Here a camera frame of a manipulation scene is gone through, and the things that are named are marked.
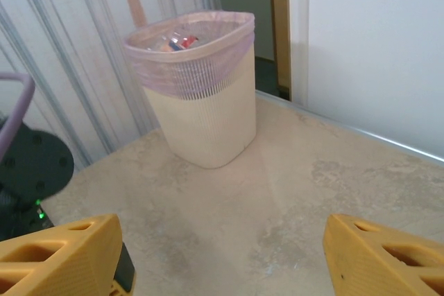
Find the pink waste basket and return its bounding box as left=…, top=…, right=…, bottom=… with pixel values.
left=123, top=10, right=257, bottom=171
left=123, top=10, right=256, bottom=100

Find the aluminium table edge rail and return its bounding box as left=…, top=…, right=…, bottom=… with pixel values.
left=255, top=89, right=444, bottom=168

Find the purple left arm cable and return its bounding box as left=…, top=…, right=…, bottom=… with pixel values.
left=0, top=71, right=36, bottom=162

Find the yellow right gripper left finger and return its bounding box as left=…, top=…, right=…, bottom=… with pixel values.
left=0, top=213, right=123, bottom=296

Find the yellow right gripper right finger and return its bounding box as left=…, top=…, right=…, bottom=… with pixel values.
left=322, top=213, right=444, bottom=296

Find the brown wooden door frame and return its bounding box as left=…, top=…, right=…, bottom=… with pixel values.
left=269, top=0, right=291, bottom=92

